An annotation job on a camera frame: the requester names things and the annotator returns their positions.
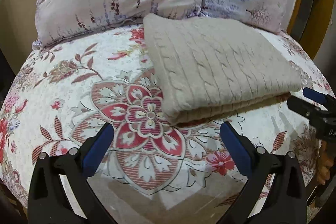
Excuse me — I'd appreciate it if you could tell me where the beige cable-knit sweater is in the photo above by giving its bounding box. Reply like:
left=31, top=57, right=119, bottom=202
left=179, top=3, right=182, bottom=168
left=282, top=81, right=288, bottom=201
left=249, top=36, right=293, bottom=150
left=143, top=14, right=302, bottom=124

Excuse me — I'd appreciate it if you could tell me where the person's right hand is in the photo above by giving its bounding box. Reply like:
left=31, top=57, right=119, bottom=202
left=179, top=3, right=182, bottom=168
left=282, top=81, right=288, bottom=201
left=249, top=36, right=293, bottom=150
left=316, top=140, right=334, bottom=185

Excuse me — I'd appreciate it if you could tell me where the floral bed sheet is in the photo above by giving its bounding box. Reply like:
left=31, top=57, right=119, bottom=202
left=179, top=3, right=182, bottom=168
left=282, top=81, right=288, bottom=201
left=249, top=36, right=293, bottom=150
left=1, top=26, right=320, bottom=223

